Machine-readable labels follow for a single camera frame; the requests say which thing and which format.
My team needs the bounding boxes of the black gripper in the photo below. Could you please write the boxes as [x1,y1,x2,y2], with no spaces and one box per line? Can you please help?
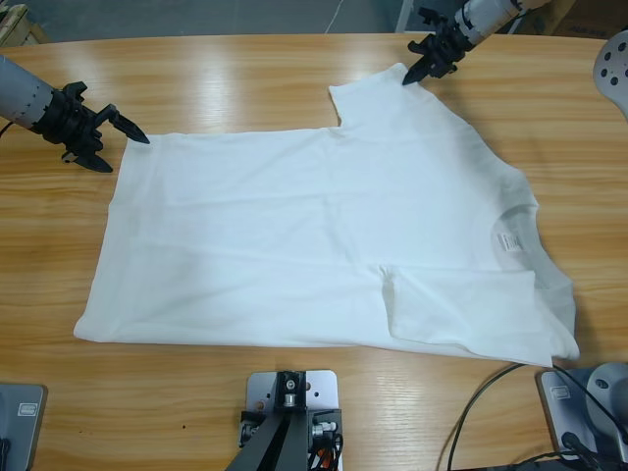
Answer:
[31,90,151,174]
[401,19,476,87]

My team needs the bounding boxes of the white Unitree t-shirt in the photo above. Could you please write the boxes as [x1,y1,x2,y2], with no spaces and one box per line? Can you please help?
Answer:
[72,63,582,369]

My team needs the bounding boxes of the white pole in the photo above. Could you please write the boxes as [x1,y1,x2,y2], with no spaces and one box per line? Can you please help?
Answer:
[393,0,418,33]

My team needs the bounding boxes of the brown cardboard box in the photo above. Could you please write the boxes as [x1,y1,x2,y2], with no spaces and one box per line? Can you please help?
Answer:
[507,7,580,36]

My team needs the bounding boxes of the wooden pallet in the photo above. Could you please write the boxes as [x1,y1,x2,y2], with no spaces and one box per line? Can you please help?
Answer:
[0,3,49,48]

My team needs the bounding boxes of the dark printed box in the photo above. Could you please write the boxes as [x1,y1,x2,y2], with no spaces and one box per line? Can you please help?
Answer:
[553,0,628,41]

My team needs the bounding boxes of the thin white floor cable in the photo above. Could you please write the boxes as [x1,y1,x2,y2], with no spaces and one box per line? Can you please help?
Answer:
[325,0,346,35]

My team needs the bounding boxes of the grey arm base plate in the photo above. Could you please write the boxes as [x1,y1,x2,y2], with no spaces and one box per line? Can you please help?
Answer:
[0,382,49,470]
[536,362,628,462]

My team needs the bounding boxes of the white mount block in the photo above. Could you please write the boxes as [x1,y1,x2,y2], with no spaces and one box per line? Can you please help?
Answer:
[244,370,343,443]

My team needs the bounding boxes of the dark camera post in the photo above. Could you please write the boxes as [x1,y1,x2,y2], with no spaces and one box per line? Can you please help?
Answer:
[230,370,315,471]

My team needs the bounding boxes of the long black cable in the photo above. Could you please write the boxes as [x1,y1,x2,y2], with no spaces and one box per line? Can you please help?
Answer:
[444,363,620,471]

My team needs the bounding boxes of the black orange cable bundle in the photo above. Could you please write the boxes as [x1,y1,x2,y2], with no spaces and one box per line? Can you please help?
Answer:
[306,434,345,471]

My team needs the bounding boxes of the black cable with plug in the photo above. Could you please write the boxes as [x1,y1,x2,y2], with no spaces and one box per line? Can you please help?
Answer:
[509,431,598,471]

